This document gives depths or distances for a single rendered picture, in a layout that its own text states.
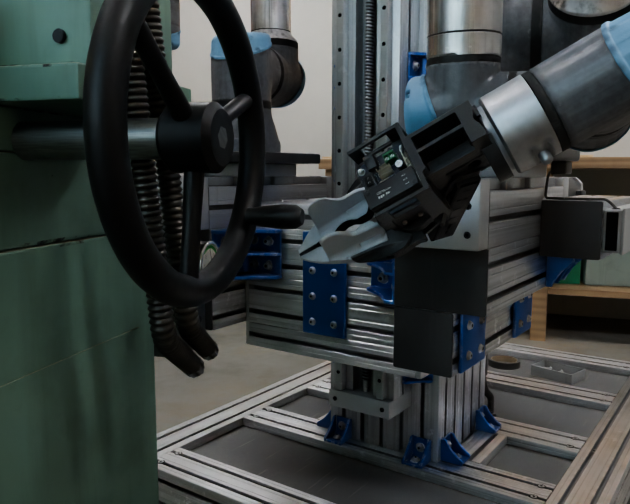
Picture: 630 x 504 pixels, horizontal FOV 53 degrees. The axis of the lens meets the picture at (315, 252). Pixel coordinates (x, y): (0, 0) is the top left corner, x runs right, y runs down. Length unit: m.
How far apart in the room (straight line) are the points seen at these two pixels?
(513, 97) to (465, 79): 0.11
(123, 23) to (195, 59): 3.90
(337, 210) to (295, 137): 3.39
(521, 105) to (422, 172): 0.09
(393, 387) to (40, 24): 0.86
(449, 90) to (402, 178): 0.15
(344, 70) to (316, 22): 2.85
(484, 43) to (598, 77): 0.15
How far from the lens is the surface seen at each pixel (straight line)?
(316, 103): 3.95
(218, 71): 1.24
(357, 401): 1.23
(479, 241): 0.81
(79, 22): 0.59
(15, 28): 0.63
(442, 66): 0.67
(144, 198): 0.60
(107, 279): 0.76
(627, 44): 0.56
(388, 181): 0.54
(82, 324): 0.73
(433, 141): 0.54
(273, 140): 1.22
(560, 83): 0.55
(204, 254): 0.83
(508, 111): 0.55
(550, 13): 0.97
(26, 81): 0.59
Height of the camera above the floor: 0.78
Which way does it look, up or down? 7 degrees down
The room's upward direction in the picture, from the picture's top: straight up
